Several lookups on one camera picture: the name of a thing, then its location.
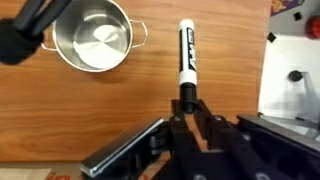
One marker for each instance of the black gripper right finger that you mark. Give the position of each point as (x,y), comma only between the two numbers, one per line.
(230,150)

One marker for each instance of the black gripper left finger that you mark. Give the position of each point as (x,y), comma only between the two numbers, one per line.
(181,150)

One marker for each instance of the black and white marker pen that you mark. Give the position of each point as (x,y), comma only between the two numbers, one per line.
(186,76)

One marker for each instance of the small silver steel pot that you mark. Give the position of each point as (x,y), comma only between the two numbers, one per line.
(66,33)

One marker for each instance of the black round knob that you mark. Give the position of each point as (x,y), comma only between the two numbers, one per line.
(295,76)

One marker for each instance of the red round object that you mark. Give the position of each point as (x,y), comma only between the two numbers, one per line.
(314,27)

